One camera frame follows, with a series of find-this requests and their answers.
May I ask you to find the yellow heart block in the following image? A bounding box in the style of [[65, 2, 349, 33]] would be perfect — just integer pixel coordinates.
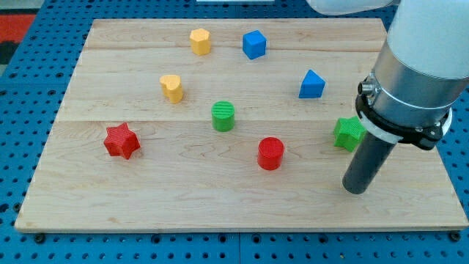
[[159, 75, 184, 103]]

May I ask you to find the blue cube block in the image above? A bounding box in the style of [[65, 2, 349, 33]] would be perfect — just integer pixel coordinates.
[[242, 30, 267, 59]]

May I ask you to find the red star block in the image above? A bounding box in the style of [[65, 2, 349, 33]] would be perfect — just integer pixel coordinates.
[[103, 122, 141, 160]]

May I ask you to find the green cylinder block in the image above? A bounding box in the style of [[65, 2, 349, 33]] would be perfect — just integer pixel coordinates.
[[211, 100, 235, 132]]

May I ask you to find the light wooden board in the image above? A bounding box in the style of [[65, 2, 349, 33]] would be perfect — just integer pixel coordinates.
[[15, 18, 468, 233]]

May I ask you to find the blue triangle block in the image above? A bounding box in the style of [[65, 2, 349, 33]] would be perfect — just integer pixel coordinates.
[[298, 69, 326, 99]]

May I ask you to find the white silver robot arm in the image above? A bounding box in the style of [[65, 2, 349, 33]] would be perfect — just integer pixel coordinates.
[[308, 0, 468, 150]]

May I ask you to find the green star block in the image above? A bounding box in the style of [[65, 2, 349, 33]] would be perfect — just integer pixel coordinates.
[[333, 117, 366, 153]]

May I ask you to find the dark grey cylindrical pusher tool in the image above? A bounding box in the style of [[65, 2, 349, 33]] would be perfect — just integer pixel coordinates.
[[342, 132, 395, 194]]

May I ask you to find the red cylinder block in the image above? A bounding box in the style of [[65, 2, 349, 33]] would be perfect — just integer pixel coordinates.
[[257, 137, 284, 170]]

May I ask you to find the yellow hexagon block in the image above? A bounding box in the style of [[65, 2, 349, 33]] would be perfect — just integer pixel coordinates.
[[190, 28, 211, 56]]

